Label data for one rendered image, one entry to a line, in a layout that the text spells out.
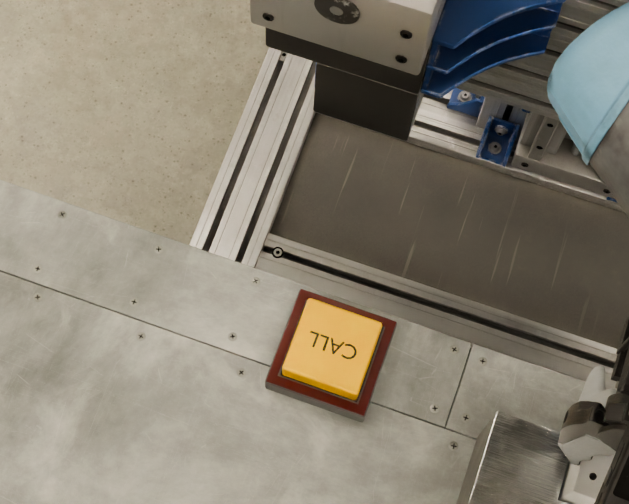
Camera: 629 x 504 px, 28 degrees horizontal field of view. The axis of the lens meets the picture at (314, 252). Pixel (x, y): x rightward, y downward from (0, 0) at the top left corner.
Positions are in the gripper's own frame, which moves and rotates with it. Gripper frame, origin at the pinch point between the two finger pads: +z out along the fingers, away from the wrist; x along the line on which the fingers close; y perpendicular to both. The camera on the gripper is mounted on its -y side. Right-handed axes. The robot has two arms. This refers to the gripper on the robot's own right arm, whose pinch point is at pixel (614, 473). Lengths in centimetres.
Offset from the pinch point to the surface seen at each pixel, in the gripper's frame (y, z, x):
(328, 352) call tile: 3.5, 7.7, 21.0
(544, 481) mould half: -1.5, 2.4, 3.9
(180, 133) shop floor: 52, 91, 58
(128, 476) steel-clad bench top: -9.6, 11.4, 32.1
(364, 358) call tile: 3.9, 7.7, 18.4
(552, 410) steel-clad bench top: 6.0, 11.4, 3.5
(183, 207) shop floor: 41, 91, 53
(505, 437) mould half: 0.4, 2.4, 7.3
